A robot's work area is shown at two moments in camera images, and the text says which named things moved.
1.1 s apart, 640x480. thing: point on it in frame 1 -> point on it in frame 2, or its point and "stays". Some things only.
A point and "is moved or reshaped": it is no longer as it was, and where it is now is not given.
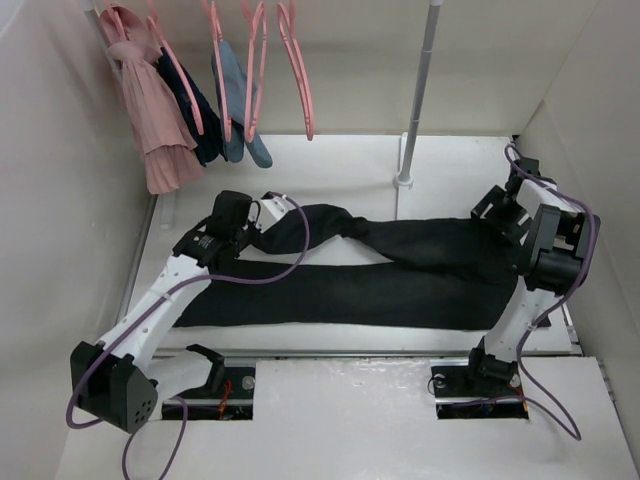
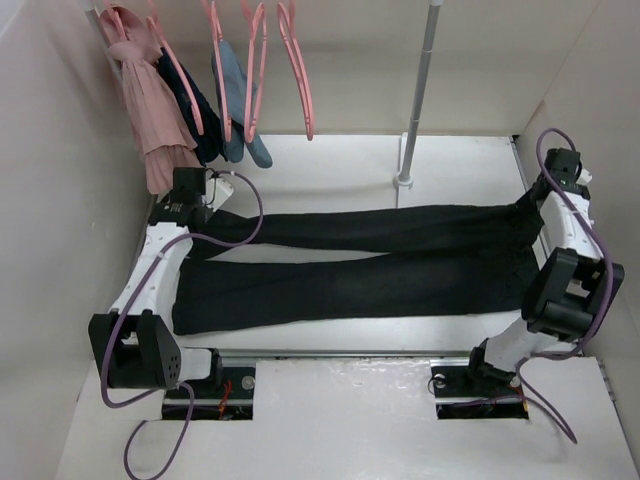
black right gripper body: [504, 214] -> [535, 206]
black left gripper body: [243, 236] -> [208, 212]
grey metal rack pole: [429, 43] stays
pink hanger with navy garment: [157, 33] stays
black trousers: [428, 274] is moved or reshaped
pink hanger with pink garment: [122, 31] stays
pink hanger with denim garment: [225, 104] stays
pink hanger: [299, 69] stays
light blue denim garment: [236, 80] stays
